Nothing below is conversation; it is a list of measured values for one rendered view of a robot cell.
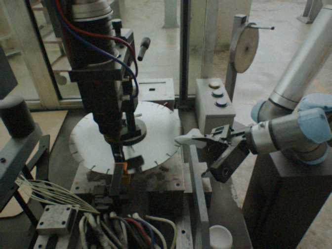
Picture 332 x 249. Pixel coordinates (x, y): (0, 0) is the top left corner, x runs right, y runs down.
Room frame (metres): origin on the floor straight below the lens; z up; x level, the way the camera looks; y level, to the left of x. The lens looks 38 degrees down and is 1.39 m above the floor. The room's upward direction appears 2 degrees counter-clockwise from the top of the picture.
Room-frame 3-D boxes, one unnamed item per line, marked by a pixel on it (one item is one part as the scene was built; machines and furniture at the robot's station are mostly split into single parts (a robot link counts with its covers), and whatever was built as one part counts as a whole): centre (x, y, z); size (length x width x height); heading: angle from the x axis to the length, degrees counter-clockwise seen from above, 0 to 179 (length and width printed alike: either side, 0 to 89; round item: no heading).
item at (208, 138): (0.47, -0.11, 0.97); 0.09 x 0.02 x 0.05; 69
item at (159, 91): (0.89, 0.06, 0.82); 0.18 x 0.18 x 0.15; 0
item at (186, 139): (0.50, -0.07, 0.96); 0.09 x 0.06 x 0.03; 69
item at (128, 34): (0.48, 0.09, 1.17); 0.06 x 0.05 x 0.20; 171
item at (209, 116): (0.83, -0.19, 0.82); 0.28 x 0.11 x 0.15; 0
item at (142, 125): (0.55, 0.11, 0.96); 0.11 x 0.11 x 0.03
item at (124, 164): (0.36, 0.11, 0.95); 0.10 x 0.03 x 0.07; 0
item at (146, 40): (0.51, 0.06, 1.21); 0.08 x 0.06 x 0.03; 0
